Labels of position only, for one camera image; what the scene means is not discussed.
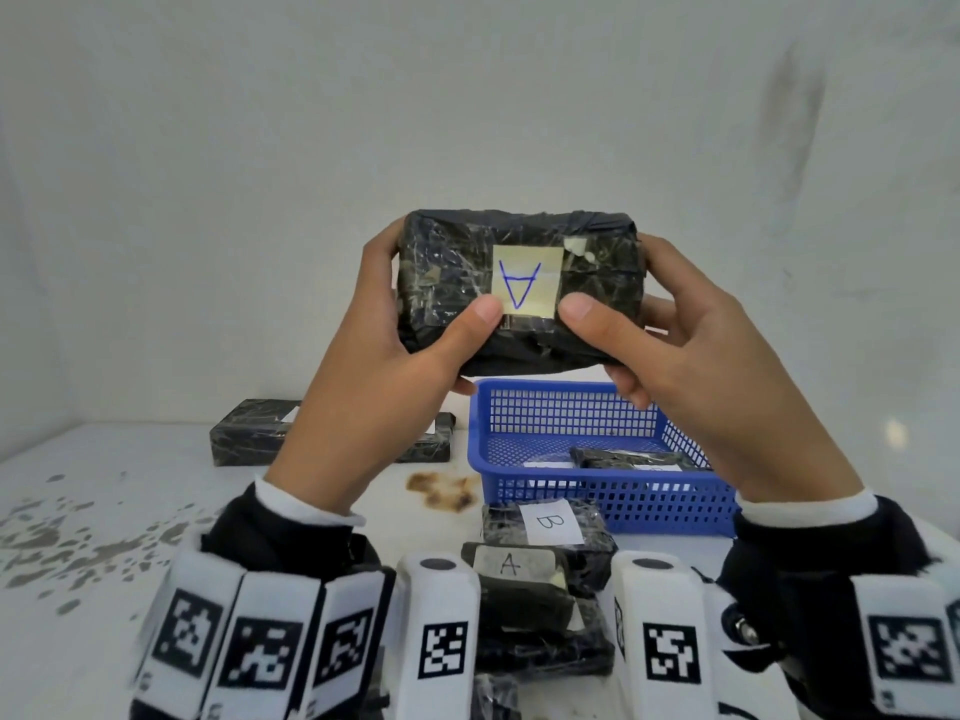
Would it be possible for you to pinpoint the person's right hand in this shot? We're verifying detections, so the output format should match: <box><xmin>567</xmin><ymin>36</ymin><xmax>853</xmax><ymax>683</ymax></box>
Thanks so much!
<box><xmin>558</xmin><ymin>235</ymin><xmax>865</xmax><ymax>505</ymax></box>

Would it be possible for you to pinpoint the person's left hand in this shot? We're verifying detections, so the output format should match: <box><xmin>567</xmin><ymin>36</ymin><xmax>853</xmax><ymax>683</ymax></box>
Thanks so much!
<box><xmin>262</xmin><ymin>216</ymin><xmax>505</xmax><ymax>519</ymax></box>

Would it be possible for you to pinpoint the black package yellow label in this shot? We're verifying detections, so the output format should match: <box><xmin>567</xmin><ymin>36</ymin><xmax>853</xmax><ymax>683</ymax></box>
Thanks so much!
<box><xmin>395</xmin><ymin>208</ymin><xmax>648</xmax><ymax>378</ymax></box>

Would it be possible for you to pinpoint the person's right forearm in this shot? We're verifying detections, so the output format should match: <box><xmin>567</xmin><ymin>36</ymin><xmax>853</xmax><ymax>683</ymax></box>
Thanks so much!
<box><xmin>718</xmin><ymin>487</ymin><xmax>942</xmax><ymax>672</ymax></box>

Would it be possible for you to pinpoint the person's left forearm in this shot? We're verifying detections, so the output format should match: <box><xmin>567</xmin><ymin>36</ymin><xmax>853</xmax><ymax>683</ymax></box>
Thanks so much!
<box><xmin>201</xmin><ymin>475</ymin><xmax>385</xmax><ymax>582</ymax></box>

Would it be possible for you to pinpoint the blue plastic mesh basket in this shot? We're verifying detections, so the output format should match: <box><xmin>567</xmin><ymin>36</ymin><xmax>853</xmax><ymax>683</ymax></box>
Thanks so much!
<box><xmin>468</xmin><ymin>377</ymin><xmax>741</xmax><ymax>538</ymax></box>

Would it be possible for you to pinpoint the black wrapped package white label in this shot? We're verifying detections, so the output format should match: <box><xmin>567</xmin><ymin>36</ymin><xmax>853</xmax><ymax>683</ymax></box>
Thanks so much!
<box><xmin>480</xmin><ymin>499</ymin><xmax>618</xmax><ymax>591</ymax></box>

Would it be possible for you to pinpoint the black wrapped package grey label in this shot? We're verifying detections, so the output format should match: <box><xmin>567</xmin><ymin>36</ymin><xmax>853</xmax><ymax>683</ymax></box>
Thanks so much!
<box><xmin>459</xmin><ymin>542</ymin><xmax>577</xmax><ymax>632</ymax></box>

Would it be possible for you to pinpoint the white marker wrist band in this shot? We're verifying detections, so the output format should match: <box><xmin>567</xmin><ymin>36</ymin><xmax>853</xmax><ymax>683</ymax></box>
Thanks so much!
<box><xmin>129</xmin><ymin>545</ymin><xmax>396</xmax><ymax>720</ymax></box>
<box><xmin>849</xmin><ymin>571</ymin><xmax>960</xmax><ymax>720</ymax></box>

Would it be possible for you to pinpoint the white wrist camera with marker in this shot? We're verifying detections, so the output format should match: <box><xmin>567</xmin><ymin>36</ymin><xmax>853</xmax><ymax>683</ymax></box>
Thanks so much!
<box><xmin>610</xmin><ymin>550</ymin><xmax>726</xmax><ymax>720</ymax></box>
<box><xmin>388</xmin><ymin>552</ymin><xmax>482</xmax><ymax>720</ymax></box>

